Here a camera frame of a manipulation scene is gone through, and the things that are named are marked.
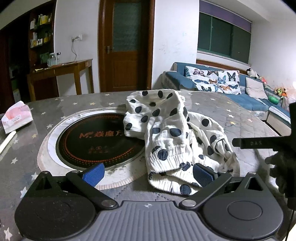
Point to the pink white tissue pack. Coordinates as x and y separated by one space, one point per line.
17 115

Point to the round black induction cooktop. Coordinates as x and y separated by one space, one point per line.
92 139

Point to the black white plush toy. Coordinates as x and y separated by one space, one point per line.
252 73

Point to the brown wooden glass-panel door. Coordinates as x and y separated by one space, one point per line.
127 69

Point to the dark wooden shelf cabinet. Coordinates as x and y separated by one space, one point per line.
38 27

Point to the grey star-print tablecloth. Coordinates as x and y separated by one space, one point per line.
242 109

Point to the blue corner sofa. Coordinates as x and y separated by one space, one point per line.
249 100

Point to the green-framed window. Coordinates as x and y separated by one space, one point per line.
222 34

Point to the beige cushion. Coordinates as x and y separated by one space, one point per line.
255 88

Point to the white pen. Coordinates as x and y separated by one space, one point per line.
8 141

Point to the large glass jar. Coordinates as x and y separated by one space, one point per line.
51 60

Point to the white polka dot pants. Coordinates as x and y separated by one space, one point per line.
166 129

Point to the butterfly print pillow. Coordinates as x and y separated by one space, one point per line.
208 78

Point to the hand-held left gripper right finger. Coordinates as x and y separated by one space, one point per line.
203 174

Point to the white wall socket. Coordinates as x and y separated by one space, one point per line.
76 37

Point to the small glass jar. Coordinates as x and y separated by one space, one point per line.
58 58

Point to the green toy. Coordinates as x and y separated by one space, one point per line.
274 100

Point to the wooden side table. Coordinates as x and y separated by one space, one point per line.
67 67

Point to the purple roller blind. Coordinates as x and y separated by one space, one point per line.
222 14

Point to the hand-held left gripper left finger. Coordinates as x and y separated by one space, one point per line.
93 174

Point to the person's right hand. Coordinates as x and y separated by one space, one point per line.
285 171

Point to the colourful plush toy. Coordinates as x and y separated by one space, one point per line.
281 92

